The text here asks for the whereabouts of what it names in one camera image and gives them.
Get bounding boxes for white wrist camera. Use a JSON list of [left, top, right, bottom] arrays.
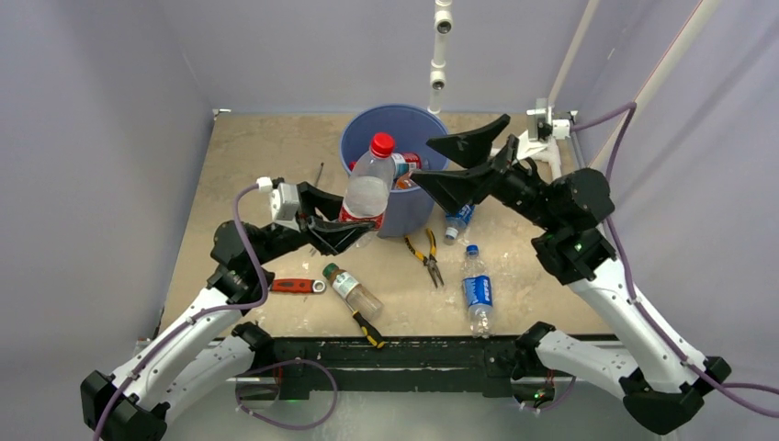
[[255, 176, 300, 232], [526, 97, 575, 164]]

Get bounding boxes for Starbucks bottle green cap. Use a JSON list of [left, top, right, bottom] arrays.
[[322, 263, 384, 321]]

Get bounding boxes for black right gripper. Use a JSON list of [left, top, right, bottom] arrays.
[[412, 114, 562, 230]]

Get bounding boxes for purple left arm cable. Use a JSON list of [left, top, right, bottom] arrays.
[[91, 183, 339, 441]]

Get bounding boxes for white pipe frame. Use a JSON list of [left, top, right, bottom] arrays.
[[486, 0, 726, 177]]

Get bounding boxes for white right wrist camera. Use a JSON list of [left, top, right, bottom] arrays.
[[526, 97, 575, 164]]

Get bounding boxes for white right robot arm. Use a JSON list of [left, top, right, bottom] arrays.
[[412, 116, 731, 435]]

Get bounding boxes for blue plastic bin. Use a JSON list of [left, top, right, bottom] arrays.
[[338, 104, 452, 239]]

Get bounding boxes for clear bottle white cap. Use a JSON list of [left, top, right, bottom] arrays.
[[444, 204, 475, 245]]

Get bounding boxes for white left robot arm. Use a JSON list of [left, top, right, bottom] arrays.
[[80, 177, 378, 440]]

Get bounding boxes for yellow handled pliers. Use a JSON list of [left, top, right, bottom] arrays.
[[403, 228, 445, 288]]

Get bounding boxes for overhead white camera mount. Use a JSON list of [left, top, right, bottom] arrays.
[[427, 0, 453, 115]]

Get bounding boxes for clear bottle red label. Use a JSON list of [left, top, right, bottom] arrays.
[[338, 132, 396, 230]]

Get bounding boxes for red handled adjustable wrench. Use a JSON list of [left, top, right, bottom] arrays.
[[269, 278, 327, 295]]

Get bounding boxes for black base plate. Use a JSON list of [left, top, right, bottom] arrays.
[[214, 334, 576, 403]]

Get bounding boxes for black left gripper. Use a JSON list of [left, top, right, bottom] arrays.
[[252, 183, 374, 266]]

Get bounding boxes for black yellow screwdriver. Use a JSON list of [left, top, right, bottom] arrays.
[[352, 310, 386, 349], [314, 162, 324, 186]]

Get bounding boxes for small clear bottle blue cap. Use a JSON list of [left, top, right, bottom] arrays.
[[462, 244, 494, 338]]

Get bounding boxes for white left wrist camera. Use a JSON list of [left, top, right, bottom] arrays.
[[255, 176, 300, 232]]

